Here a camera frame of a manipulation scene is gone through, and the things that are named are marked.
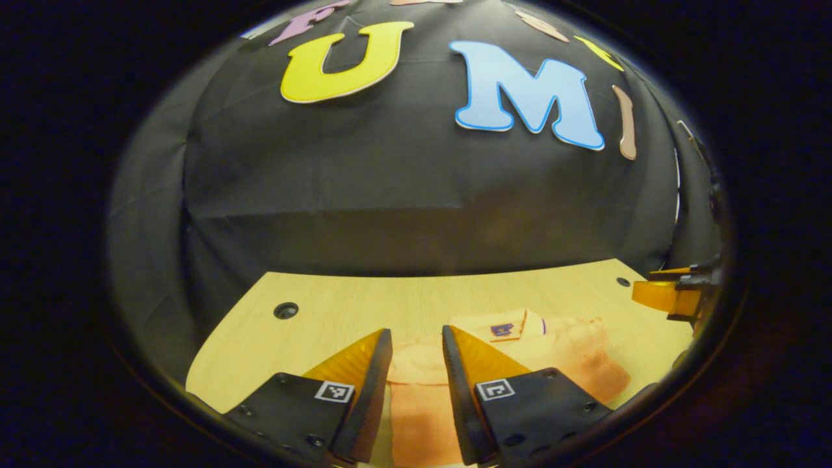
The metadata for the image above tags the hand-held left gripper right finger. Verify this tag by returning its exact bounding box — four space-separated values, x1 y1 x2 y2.
442 325 615 467

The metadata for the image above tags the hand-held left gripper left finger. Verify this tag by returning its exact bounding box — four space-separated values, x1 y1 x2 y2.
224 328 394 465

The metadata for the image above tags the orange T-shirt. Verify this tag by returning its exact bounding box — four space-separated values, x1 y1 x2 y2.
387 309 632 467

